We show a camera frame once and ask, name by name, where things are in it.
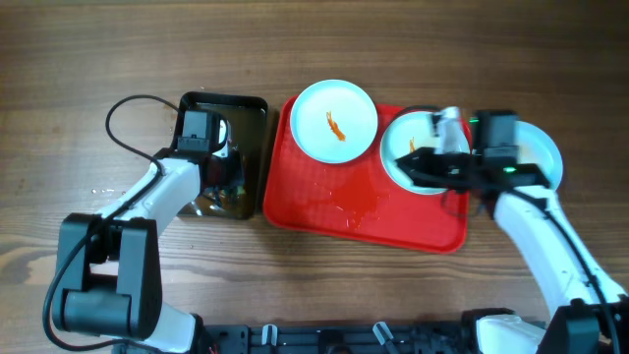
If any right black cable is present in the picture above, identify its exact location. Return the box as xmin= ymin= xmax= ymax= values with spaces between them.
xmin=392 ymin=104 xmax=620 ymax=354

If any black water tray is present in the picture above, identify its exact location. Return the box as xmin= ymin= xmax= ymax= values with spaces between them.
xmin=175 ymin=91 xmax=268 ymax=219

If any red plastic tray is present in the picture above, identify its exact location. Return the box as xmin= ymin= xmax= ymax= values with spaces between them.
xmin=262 ymin=98 xmax=470 ymax=253

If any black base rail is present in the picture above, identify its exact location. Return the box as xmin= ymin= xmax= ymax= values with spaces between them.
xmin=205 ymin=322 xmax=474 ymax=354

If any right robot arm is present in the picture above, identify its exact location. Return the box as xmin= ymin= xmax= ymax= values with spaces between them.
xmin=395 ymin=110 xmax=628 ymax=353

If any white plate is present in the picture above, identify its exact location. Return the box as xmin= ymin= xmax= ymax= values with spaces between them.
xmin=379 ymin=110 xmax=470 ymax=195
xmin=290 ymin=80 xmax=378 ymax=164
xmin=515 ymin=121 xmax=564 ymax=191

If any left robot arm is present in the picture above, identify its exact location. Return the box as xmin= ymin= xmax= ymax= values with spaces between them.
xmin=42 ymin=111 xmax=231 ymax=353

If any green sponge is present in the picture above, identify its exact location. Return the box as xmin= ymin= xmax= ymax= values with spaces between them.
xmin=221 ymin=186 xmax=247 ymax=207

